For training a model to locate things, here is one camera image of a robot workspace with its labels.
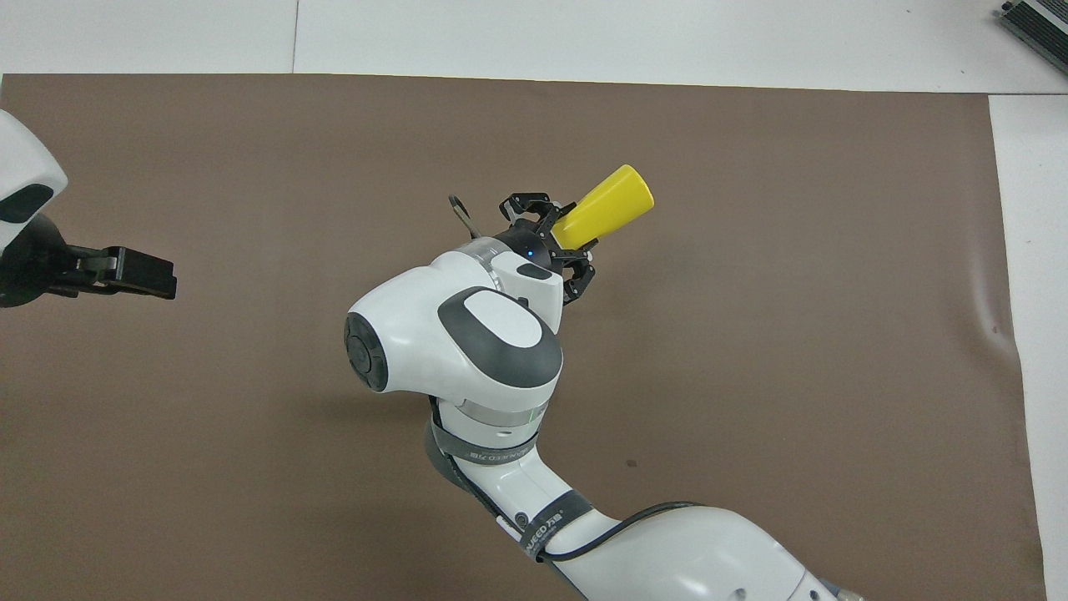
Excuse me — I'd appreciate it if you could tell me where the brown paper mat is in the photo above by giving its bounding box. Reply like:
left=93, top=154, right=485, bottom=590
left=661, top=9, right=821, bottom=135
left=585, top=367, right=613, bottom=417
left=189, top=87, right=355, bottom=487
left=0, top=73, right=1048, bottom=601

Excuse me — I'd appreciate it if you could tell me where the yellow squeeze bottle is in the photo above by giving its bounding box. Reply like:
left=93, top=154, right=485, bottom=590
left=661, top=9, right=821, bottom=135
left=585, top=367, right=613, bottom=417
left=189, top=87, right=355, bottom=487
left=551, top=164, right=655, bottom=251

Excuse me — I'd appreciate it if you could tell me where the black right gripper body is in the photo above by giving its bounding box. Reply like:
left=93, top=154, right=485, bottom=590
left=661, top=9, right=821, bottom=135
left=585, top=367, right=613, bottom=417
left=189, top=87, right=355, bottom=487
left=494, top=221, right=558, bottom=270

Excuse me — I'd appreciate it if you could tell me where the grey ribbed metal device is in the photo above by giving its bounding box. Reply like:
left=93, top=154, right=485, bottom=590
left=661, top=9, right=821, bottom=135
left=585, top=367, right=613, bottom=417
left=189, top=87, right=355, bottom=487
left=995, top=0, right=1068, bottom=78

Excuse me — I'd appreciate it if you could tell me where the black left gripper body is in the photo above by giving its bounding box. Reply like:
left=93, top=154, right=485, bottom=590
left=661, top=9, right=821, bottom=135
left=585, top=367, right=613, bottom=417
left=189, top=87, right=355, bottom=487
left=0, top=215, right=72, bottom=308

